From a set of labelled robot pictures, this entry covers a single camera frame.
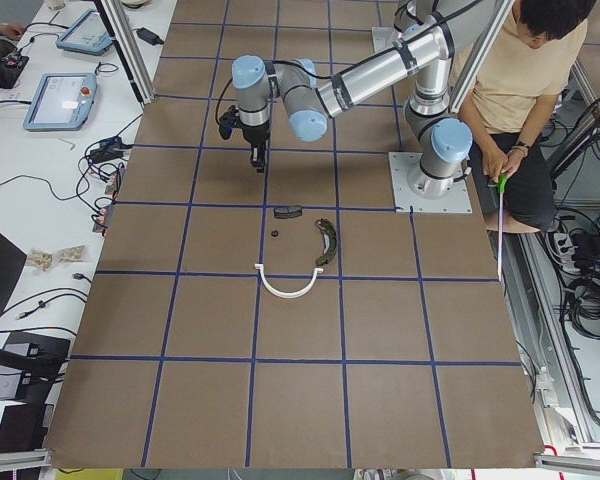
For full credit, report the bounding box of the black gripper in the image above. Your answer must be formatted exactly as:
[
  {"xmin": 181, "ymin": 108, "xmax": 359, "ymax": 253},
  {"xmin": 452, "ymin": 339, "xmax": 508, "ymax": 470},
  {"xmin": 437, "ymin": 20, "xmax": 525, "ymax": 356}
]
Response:
[{"xmin": 241, "ymin": 122, "xmax": 271, "ymax": 173}]

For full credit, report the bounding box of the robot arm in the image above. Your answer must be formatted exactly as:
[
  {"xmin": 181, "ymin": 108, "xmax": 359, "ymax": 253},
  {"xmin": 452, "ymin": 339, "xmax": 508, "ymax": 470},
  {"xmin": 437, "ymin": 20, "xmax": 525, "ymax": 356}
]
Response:
[{"xmin": 216, "ymin": 1, "xmax": 497, "ymax": 199}]

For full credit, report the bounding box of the black brake pad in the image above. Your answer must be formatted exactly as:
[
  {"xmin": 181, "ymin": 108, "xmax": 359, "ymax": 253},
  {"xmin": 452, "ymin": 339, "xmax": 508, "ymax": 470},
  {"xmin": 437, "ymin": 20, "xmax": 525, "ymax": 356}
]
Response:
[{"xmin": 273, "ymin": 205, "xmax": 303, "ymax": 220}]

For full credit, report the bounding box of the olive green brake shoe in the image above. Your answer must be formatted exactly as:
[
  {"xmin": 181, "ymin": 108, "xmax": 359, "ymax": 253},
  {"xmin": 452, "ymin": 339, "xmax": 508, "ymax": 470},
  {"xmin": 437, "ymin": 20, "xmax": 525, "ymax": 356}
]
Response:
[{"xmin": 315, "ymin": 218, "xmax": 338, "ymax": 267}]

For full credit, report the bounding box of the black power adapter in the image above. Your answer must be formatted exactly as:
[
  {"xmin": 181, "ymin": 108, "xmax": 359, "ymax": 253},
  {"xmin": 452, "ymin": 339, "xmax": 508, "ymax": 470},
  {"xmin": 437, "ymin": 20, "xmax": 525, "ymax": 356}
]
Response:
[{"xmin": 136, "ymin": 27, "xmax": 164, "ymax": 46}]

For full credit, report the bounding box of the blue teach pendant near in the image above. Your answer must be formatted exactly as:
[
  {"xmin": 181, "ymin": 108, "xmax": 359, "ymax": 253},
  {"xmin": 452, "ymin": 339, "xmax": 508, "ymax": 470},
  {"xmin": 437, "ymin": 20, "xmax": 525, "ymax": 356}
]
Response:
[{"xmin": 23, "ymin": 72, "xmax": 97, "ymax": 131}]

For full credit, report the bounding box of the blue teach pendant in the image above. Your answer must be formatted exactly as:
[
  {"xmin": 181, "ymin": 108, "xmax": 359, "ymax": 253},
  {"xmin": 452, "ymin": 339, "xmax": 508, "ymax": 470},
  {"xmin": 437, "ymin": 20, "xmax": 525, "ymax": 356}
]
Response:
[
  {"xmin": 23, "ymin": 72, "xmax": 97, "ymax": 131},
  {"xmin": 55, "ymin": 9, "xmax": 112, "ymax": 56}
]

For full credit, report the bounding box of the bag of small parts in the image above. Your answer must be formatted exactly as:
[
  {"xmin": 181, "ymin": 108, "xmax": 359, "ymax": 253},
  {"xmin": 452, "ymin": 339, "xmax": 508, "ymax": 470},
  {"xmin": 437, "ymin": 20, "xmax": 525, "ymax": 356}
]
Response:
[{"xmin": 54, "ymin": 245, "xmax": 88, "ymax": 263}]

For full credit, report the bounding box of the blue teach pendant far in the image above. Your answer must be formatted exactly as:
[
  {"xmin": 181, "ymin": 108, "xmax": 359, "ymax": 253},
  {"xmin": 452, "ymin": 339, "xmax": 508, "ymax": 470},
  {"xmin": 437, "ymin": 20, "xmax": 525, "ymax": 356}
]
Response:
[{"xmin": 55, "ymin": 9, "xmax": 112, "ymax": 56}]

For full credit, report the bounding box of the seated person in beige shirt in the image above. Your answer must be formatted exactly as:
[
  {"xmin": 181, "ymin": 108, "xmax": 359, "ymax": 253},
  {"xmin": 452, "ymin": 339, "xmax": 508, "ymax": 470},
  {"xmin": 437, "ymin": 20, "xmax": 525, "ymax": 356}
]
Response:
[{"xmin": 458, "ymin": 0, "xmax": 594, "ymax": 234}]

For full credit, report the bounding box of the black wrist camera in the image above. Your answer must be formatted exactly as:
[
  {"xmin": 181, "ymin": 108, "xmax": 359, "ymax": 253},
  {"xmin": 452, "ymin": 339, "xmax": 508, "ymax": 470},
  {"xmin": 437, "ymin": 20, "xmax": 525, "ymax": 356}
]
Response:
[{"xmin": 218, "ymin": 105, "xmax": 240, "ymax": 140}]

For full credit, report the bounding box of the white curved plastic bracket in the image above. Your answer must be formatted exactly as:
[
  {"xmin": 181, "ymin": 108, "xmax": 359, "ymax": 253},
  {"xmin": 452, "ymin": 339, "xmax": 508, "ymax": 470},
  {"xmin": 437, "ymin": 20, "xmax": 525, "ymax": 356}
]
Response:
[{"xmin": 253, "ymin": 263, "xmax": 324, "ymax": 300}]

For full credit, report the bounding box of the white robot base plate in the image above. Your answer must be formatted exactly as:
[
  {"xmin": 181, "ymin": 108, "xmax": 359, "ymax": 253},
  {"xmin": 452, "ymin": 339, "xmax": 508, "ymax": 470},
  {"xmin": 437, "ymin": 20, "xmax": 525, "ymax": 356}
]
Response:
[{"xmin": 388, "ymin": 152, "xmax": 473, "ymax": 215}]

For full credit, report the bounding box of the aluminium frame post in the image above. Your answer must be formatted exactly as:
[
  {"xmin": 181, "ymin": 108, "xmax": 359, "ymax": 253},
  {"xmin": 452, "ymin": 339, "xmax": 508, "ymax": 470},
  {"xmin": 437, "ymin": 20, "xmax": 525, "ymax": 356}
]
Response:
[{"xmin": 94, "ymin": 0, "xmax": 155, "ymax": 105}]

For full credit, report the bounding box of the green handled stick tool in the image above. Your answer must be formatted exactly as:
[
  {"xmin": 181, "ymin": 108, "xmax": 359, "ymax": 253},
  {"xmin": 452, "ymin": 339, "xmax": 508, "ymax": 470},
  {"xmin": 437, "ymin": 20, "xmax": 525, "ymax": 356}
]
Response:
[{"xmin": 496, "ymin": 173, "xmax": 508, "ymax": 281}]

